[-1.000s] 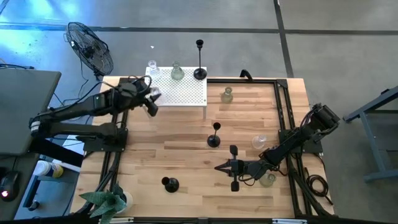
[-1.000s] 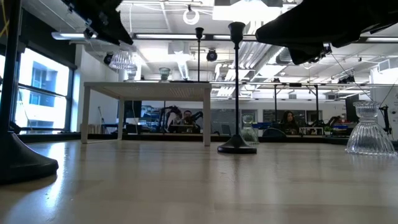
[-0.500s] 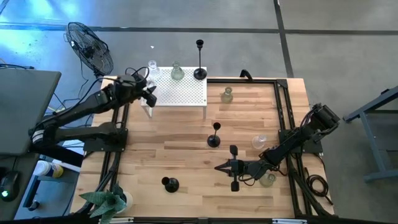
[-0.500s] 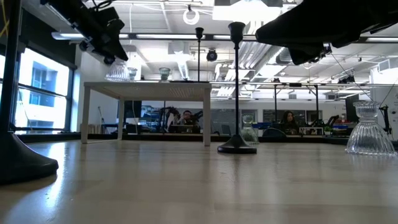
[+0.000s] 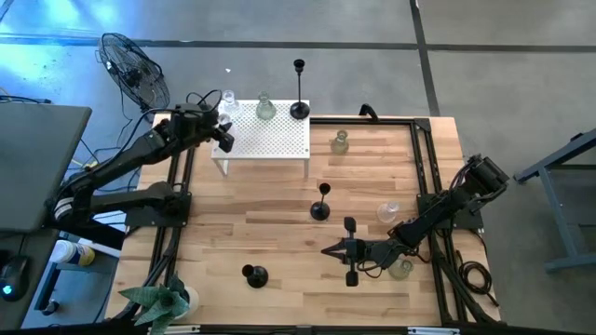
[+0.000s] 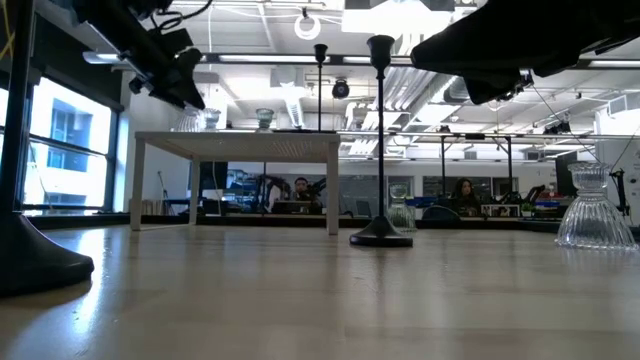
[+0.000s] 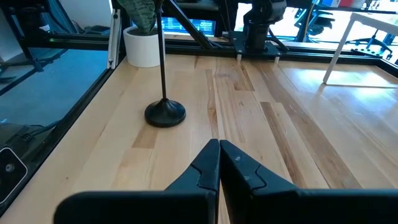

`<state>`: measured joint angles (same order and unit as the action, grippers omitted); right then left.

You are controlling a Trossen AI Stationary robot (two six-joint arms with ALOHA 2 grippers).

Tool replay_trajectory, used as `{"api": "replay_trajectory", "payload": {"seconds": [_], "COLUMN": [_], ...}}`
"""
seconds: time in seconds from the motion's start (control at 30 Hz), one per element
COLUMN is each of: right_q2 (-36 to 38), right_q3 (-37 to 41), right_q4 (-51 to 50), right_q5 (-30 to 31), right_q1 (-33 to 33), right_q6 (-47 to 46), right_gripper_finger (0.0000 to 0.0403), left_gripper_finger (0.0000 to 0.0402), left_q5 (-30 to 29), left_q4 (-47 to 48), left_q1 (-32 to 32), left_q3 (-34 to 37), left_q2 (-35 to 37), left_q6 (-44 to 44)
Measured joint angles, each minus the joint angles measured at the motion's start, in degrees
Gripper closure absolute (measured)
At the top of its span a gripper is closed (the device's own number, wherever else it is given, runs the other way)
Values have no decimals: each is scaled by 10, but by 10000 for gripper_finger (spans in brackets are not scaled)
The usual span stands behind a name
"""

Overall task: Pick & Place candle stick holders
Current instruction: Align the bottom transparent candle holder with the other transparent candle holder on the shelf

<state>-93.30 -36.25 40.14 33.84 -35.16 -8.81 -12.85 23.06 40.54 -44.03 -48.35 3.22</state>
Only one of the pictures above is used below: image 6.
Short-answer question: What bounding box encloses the person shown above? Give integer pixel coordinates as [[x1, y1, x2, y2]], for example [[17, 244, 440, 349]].
[[290, 176, 324, 215], [448, 177, 485, 218]]

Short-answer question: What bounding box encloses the ceiling light strip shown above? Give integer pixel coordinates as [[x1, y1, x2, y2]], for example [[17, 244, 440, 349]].
[[81, 49, 124, 66], [587, 58, 640, 69], [199, 52, 416, 66]]

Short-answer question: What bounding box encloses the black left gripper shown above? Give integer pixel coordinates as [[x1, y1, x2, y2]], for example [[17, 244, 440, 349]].
[[119, 27, 207, 110]]

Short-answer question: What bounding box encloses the dark office chair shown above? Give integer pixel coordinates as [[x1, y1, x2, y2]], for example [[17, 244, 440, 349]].
[[421, 203, 462, 222]]

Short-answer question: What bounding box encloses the thin black stand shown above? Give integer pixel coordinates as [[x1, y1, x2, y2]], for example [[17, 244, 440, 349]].
[[608, 167, 632, 219]]

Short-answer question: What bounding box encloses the white ring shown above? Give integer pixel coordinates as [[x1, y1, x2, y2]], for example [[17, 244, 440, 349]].
[[293, 13, 323, 42]]

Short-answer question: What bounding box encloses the black aluminium rail frame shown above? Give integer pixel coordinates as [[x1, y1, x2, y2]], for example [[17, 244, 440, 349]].
[[22, 212, 640, 235]]

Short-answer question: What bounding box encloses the black overhead camera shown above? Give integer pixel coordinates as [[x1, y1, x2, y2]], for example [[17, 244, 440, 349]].
[[330, 76, 352, 101]]

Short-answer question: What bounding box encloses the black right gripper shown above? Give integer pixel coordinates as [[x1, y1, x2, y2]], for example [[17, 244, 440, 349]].
[[410, 0, 640, 106]]

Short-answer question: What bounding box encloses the large window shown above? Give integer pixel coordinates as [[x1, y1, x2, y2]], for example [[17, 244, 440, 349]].
[[0, 74, 124, 215]]

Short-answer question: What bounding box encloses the clear ribbed glass candle holder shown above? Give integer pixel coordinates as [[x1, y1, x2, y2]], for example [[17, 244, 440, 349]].
[[172, 106, 205, 133], [201, 107, 223, 133], [554, 160, 640, 252]]

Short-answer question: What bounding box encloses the white perforated metal shelf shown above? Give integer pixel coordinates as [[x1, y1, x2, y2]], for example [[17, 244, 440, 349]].
[[129, 130, 342, 237]]

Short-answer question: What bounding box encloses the tall black candlestick holder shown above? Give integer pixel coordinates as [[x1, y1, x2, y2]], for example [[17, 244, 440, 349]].
[[348, 34, 415, 249], [0, 0, 96, 297], [313, 43, 330, 133]]

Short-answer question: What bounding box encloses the black monitor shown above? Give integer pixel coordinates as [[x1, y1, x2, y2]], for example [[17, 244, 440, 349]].
[[554, 149, 580, 199]]

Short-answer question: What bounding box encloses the black metal frame stand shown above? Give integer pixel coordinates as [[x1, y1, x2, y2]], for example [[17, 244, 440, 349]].
[[438, 130, 515, 201]]

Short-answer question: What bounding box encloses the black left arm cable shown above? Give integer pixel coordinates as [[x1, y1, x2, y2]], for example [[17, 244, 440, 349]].
[[148, 0, 215, 32]]

